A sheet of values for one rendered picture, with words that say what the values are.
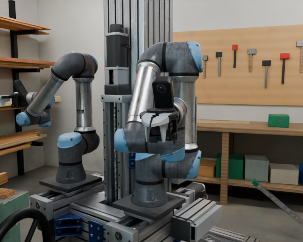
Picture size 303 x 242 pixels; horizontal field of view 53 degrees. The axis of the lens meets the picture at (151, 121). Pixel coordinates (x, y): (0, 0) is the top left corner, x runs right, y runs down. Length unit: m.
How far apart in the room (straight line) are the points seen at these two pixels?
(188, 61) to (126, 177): 0.63
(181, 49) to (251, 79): 2.71
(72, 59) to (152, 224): 0.85
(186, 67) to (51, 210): 0.88
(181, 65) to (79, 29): 3.59
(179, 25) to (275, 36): 1.15
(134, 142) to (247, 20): 3.13
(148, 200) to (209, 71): 2.81
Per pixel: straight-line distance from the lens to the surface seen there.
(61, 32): 4.81
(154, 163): 1.20
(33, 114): 1.68
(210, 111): 3.89
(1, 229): 0.90
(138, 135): 0.93
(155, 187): 1.24
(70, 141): 1.53
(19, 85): 1.92
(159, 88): 0.72
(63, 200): 1.54
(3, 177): 1.39
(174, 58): 1.14
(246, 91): 3.82
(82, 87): 1.63
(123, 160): 1.43
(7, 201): 1.19
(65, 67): 1.54
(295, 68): 3.83
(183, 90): 1.15
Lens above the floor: 1.31
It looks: 7 degrees down
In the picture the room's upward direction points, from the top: straight up
